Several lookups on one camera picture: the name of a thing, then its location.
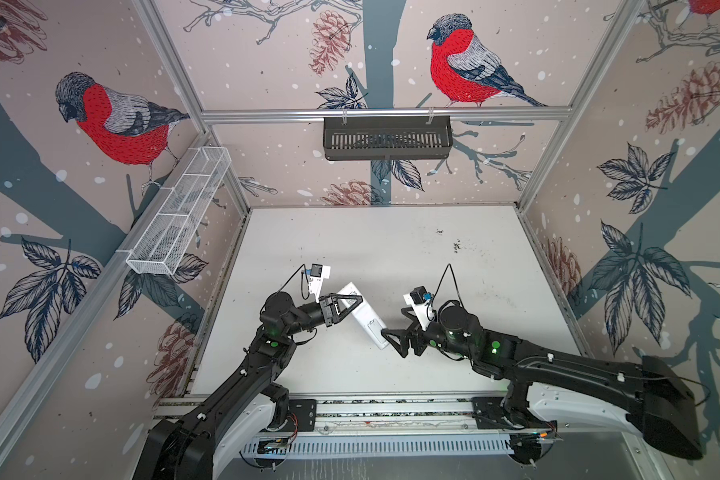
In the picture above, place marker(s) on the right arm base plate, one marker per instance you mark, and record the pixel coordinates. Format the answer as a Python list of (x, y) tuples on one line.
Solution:
[(489, 413)]

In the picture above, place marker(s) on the black hanging wire basket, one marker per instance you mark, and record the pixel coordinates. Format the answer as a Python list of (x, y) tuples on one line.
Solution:
[(387, 138)]

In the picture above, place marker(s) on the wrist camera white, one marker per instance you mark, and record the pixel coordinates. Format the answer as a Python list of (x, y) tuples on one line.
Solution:
[(316, 275), (420, 301)]

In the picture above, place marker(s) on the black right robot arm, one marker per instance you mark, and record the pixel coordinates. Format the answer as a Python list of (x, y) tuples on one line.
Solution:
[(656, 400)]

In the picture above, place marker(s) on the white remote control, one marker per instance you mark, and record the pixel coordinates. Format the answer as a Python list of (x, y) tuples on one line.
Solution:
[(368, 319)]

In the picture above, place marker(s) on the horizontal aluminium frame bar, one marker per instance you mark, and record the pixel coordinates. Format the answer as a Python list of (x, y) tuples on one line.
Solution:
[(277, 116)]

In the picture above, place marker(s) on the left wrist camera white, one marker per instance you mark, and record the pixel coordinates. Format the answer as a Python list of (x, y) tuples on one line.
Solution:
[(316, 275)]

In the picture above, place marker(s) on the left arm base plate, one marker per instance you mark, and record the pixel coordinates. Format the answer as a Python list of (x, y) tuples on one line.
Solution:
[(298, 416)]

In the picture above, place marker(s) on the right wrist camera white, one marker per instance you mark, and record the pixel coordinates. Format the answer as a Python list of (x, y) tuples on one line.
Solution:
[(420, 301)]

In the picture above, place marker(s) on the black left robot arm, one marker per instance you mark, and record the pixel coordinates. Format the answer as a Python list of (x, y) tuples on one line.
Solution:
[(202, 443)]

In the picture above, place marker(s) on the white mesh wire tray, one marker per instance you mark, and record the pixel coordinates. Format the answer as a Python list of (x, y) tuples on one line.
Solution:
[(168, 236)]

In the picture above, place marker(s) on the aluminium mounting rail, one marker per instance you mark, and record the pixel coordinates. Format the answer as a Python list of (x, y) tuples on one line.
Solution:
[(456, 413)]

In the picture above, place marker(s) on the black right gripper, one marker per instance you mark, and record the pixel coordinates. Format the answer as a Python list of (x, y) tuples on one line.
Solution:
[(404, 343)]

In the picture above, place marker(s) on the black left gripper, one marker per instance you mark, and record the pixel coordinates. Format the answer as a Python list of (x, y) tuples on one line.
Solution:
[(329, 321)]

